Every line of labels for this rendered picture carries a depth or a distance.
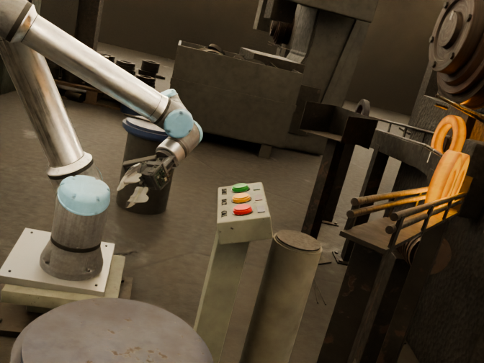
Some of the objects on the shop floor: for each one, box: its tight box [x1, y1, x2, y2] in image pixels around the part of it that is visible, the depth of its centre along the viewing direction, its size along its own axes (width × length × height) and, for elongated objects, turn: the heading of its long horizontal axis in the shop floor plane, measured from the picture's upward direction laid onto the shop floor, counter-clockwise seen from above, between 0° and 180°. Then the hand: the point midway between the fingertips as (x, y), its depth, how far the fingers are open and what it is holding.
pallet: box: [44, 53, 161, 110], centre depth 503 cm, size 120×81×44 cm
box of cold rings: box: [169, 40, 304, 159], centre depth 448 cm, size 103×83×79 cm
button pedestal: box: [193, 182, 273, 363], centre depth 122 cm, size 16×24×62 cm, turn 144°
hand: (122, 196), depth 155 cm, fingers open, 6 cm apart
